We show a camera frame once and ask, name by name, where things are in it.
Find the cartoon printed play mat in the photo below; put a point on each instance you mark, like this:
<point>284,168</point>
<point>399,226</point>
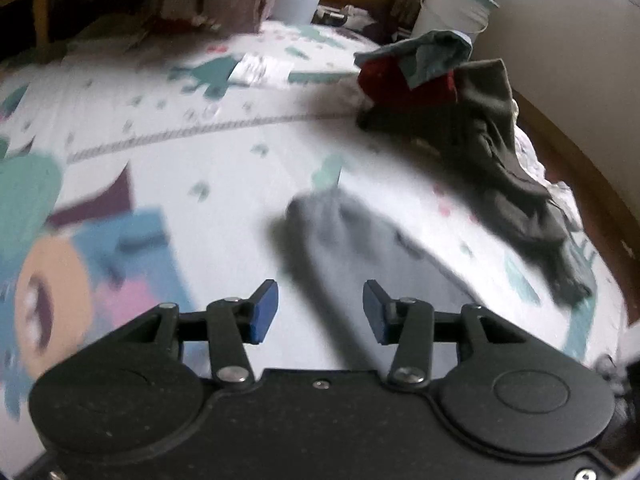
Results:
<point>200,125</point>

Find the small dark appliance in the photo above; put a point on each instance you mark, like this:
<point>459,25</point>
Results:
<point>330,16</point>

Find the teal grey garment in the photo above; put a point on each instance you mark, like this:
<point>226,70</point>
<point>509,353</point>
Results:
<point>430,55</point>

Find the white quilted cloth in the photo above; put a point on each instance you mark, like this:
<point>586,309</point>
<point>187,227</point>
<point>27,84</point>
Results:
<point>532,160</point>

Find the red patterned garment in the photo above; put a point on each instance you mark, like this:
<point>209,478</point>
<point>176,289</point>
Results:
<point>390,85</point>

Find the wooden chair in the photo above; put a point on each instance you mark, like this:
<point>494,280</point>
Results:
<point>41,10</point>

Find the grey sweatpants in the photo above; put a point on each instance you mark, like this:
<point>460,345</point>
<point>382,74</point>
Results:
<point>350,240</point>

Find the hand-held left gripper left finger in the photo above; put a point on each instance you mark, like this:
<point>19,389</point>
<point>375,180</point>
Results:
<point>262,312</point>

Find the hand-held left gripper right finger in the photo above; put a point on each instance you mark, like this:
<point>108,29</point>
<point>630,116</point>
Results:
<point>376,312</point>

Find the crumpled white paper sheet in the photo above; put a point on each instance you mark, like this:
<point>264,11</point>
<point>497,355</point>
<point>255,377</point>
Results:
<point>260,67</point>

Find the white bucket with teal lid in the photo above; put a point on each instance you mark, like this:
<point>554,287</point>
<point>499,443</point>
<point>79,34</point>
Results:
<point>450,10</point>

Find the dark grey garment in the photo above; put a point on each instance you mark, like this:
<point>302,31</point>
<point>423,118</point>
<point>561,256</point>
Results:
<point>500,160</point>

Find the crumpled white cloth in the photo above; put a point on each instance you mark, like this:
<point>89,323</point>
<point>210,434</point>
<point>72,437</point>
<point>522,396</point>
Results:
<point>361,17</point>

